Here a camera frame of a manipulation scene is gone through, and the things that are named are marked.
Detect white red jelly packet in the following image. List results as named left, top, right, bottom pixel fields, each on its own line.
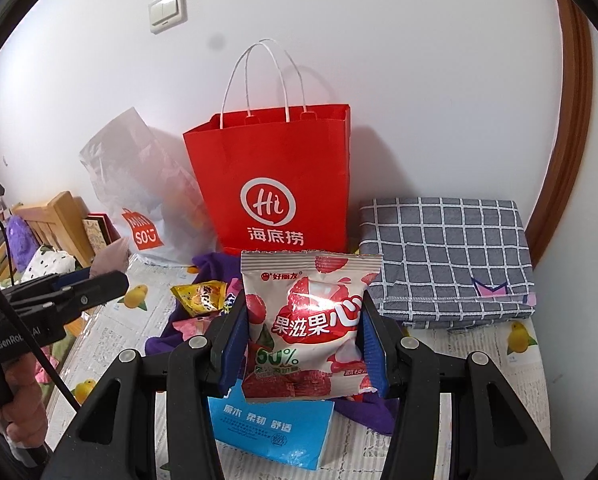
left=240, top=250, right=384, bottom=404

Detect person's left hand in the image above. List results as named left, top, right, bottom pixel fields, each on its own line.
left=2, top=355, right=50, bottom=453

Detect purple plush toy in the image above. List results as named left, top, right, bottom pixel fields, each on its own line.
left=6, top=216, right=40, bottom=271

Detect purple towel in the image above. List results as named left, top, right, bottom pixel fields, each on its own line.
left=146, top=252, right=398, bottom=436

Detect white light switch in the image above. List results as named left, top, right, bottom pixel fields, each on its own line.
left=148, top=0, right=187, bottom=35

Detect white plastic bag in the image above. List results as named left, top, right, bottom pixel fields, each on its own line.
left=79, top=106, right=220, bottom=267

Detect mauve snack packet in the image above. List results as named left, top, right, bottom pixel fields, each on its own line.
left=92, top=237, right=130, bottom=279

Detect white spotted pillow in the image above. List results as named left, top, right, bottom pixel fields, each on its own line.
left=22, top=245, right=78, bottom=284

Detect pink yellow chip packet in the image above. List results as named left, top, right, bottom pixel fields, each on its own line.
left=171, top=290, right=243, bottom=341

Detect yellow triangular snack packet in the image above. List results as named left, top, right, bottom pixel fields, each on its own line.
left=171, top=282, right=228, bottom=319

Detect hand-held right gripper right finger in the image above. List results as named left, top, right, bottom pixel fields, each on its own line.
left=356, top=305, right=564, bottom=480

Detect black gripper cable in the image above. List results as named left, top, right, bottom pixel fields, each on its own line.
left=0, top=260, right=83, bottom=414

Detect fruit print tablecloth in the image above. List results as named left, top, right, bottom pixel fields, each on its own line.
left=44, top=252, right=552, bottom=480

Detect wooden door frame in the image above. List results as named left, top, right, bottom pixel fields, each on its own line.
left=526, top=0, right=594, bottom=267

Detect blue tissue pack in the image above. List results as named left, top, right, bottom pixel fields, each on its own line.
left=208, top=380, right=336, bottom=471

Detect grey checked folded cloth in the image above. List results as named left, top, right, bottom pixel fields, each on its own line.
left=356, top=197, right=538, bottom=332

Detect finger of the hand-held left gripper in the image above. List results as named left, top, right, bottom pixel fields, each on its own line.
left=14, top=271, right=129, bottom=333
left=0, top=266, right=92, bottom=306

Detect wooden headboard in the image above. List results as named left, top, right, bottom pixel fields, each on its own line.
left=14, top=191, right=98, bottom=269

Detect brown patterned box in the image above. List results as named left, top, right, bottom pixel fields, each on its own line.
left=82, top=214, right=123, bottom=257

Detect red paper bag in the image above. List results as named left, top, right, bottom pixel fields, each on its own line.
left=183, top=40, right=352, bottom=261

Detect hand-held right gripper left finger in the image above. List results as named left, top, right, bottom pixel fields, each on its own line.
left=39, top=305, right=250, bottom=480

